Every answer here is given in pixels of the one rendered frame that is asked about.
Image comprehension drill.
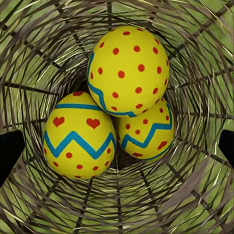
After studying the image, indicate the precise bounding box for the easter egg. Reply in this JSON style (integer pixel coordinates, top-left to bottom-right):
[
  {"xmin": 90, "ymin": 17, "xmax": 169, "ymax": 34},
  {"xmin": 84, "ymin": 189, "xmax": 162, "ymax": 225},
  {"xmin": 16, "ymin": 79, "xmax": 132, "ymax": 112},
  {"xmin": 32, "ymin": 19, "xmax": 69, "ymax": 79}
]
[
  {"xmin": 42, "ymin": 91, "xmax": 117, "ymax": 181},
  {"xmin": 112, "ymin": 97, "xmax": 175, "ymax": 162},
  {"xmin": 87, "ymin": 26, "xmax": 171, "ymax": 118}
]

